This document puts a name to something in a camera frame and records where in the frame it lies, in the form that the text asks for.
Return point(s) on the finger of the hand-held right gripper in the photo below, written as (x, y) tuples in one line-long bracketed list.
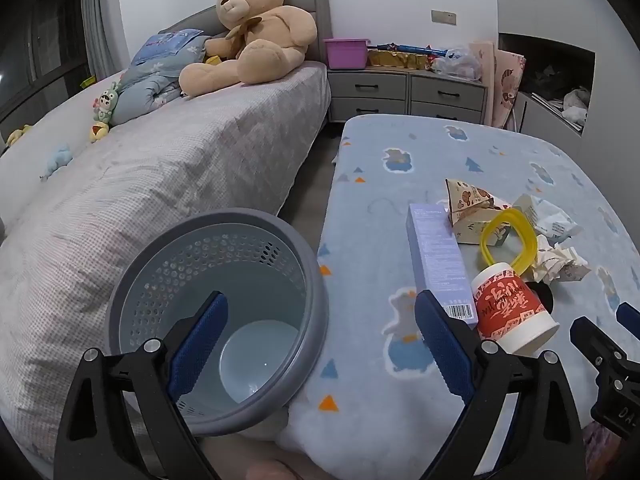
[(628, 317), (592, 337)]

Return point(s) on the white wardrobe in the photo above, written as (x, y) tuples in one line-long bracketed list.
[(555, 5)]

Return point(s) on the small yellow green toy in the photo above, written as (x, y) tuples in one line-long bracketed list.
[(88, 80)]

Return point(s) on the light blue plush toy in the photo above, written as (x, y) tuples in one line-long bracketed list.
[(59, 157)]

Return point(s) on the blue printed fleece blanket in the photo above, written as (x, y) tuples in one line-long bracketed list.
[(400, 185)]

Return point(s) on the grey drawer dresser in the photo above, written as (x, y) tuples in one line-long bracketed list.
[(370, 90)]

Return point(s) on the purple plastic bin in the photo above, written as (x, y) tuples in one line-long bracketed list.
[(345, 52)]

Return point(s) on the grey perforated plastic basket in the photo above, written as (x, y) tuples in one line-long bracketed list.
[(165, 280)]

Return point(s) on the yellow toy block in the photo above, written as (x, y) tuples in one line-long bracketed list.
[(214, 60)]

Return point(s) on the yellow red plush toy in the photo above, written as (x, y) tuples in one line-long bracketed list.
[(98, 132)]

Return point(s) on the gold foil boxes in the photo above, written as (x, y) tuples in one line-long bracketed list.
[(395, 60)]

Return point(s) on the large tan teddy bear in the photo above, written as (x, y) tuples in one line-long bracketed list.
[(270, 30)]

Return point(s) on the pink bear print board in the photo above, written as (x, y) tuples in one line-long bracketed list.
[(510, 90)]

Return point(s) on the long purple cardboard box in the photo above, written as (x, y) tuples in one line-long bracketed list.
[(435, 255)]

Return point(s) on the grey curtain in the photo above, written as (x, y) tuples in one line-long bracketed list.
[(100, 20)]

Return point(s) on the grey padded headboard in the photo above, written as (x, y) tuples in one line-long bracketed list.
[(321, 20)]

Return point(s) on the dark window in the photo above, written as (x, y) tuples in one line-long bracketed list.
[(45, 45)]

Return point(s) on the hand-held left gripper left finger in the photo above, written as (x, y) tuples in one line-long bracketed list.
[(197, 345)]

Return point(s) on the light blue floral quilt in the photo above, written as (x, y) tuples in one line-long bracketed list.
[(145, 90)]

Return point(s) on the person's patterned clothing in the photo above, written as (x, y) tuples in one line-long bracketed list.
[(600, 450)]

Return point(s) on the white printed wrapper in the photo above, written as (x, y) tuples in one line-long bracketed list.
[(555, 222)]

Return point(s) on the white paper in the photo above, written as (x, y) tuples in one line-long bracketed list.
[(565, 262)]

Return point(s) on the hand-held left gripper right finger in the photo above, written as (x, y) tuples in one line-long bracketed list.
[(442, 345)]

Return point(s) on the wall switch plate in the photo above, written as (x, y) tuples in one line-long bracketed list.
[(444, 17)]

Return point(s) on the green hooded plush doll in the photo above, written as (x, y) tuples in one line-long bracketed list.
[(106, 102)]

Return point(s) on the red paper cup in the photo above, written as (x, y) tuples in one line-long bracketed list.
[(505, 310)]

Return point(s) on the bed with grey checked sheet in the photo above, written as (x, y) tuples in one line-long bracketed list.
[(150, 185)]

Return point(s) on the blue printed pillow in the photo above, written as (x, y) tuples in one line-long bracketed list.
[(165, 45)]

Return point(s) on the white cloth bundle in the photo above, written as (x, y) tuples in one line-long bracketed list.
[(576, 102)]

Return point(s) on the clear plastic bag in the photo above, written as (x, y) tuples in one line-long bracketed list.
[(457, 65)]

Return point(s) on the plain pink foam board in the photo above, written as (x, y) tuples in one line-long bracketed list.
[(482, 60)]

